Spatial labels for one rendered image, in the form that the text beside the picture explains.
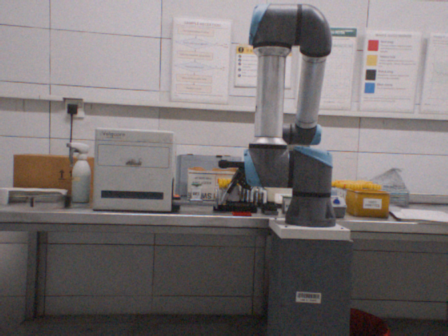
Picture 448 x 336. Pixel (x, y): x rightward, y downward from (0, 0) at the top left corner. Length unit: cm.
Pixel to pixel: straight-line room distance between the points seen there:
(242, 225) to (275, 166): 39
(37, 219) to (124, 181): 31
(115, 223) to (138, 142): 30
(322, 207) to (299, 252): 15
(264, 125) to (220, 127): 97
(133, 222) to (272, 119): 64
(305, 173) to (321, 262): 25
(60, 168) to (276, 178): 105
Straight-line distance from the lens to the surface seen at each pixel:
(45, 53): 240
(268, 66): 131
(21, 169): 209
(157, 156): 161
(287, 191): 194
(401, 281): 259
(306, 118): 150
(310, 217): 128
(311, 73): 141
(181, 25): 230
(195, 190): 163
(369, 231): 172
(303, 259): 127
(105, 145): 164
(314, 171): 129
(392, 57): 249
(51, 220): 166
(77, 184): 188
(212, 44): 228
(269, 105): 130
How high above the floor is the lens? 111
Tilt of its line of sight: 3 degrees down
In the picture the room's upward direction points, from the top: 2 degrees clockwise
